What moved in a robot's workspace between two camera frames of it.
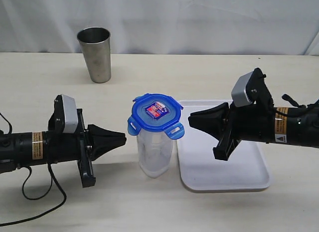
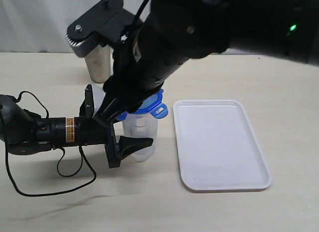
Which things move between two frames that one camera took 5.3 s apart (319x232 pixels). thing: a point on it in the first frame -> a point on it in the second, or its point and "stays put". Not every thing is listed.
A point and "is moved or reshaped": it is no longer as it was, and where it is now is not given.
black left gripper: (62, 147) -> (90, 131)
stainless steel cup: (96, 46) stays put
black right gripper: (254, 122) -> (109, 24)
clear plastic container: (154, 149) -> (141, 125)
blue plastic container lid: (156, 112) is moved or reshaped
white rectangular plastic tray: (245, 169) stays put
